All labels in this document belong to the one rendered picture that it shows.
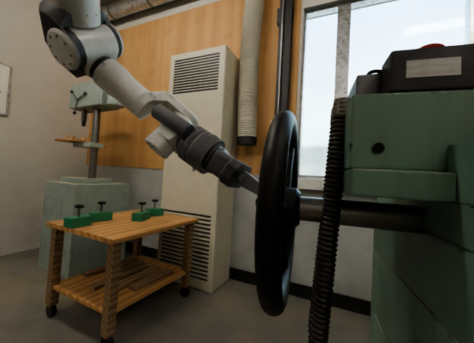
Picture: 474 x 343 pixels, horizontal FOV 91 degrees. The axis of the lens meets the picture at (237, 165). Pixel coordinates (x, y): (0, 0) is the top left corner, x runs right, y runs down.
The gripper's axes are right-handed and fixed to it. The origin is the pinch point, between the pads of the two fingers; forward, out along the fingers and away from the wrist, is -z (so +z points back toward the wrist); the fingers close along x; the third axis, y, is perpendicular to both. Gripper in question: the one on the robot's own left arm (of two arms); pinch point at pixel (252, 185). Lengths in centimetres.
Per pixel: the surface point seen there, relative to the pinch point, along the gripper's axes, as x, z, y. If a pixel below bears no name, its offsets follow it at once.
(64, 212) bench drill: -93, 128, -108
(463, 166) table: 21.8, -19.8, 14.6
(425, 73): 19.7, -12.8, 22.5
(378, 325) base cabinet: -4.0, -34.0, -8.8
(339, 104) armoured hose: 14.4, -6.7, 17.4
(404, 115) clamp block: 19.3, -13.5, 17.7
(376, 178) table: 20.7, -14.5, 9.7
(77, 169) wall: -160, 208, -112
